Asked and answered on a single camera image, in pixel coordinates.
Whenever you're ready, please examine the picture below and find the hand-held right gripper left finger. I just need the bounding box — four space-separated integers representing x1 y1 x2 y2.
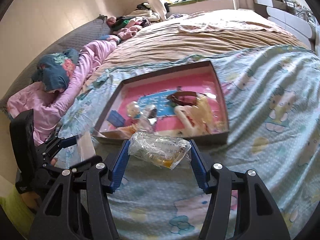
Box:
29 139 131 240

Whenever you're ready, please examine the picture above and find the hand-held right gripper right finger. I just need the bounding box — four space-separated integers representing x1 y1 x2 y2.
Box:
188 139 291 240

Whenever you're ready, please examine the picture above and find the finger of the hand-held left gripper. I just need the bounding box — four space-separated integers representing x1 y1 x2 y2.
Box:
52 154 103 174
42 134 81 161

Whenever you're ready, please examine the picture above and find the white card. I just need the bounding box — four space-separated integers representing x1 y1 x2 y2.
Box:
76 129 97 165

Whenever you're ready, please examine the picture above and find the clear bag with jewelry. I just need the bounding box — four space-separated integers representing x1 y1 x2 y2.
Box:
128 131 193 171

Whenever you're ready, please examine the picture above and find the maroon leather watch strap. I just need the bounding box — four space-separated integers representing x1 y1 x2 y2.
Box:
167 91 198 106

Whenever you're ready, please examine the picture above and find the dark shallow box pink lining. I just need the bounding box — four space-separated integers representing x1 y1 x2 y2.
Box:
91 60 230 146

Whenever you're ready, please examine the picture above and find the small blue box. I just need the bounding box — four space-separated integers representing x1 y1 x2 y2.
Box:
108 110 126 128

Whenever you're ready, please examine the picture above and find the beige patterned packet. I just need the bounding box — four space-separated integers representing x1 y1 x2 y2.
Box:
197 97 218 133

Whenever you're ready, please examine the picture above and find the green clothing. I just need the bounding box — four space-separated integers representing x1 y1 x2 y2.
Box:
0 176 36 231

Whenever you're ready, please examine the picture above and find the dark blue beads bag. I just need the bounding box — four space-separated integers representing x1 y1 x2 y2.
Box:
142 104 158 131

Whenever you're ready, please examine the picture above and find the pink quilt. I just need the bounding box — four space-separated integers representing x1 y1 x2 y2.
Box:
7 34 121 146

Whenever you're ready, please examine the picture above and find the blue printed card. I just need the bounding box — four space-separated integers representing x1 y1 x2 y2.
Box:
136 89 181 118

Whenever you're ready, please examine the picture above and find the blue floral pillow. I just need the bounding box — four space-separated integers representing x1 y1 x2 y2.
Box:
31 48 81 92

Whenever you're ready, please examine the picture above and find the grey quilted headboard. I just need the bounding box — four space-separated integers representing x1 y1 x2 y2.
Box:
0 14 111 107

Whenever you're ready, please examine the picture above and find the tan blanket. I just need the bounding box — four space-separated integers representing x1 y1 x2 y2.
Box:
84 8 311 86

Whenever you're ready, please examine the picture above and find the pile of clothes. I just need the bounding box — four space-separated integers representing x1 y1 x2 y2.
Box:
107 2 161 38

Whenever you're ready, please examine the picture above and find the white drawer cabinet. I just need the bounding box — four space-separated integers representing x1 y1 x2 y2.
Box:
266 6 317 40

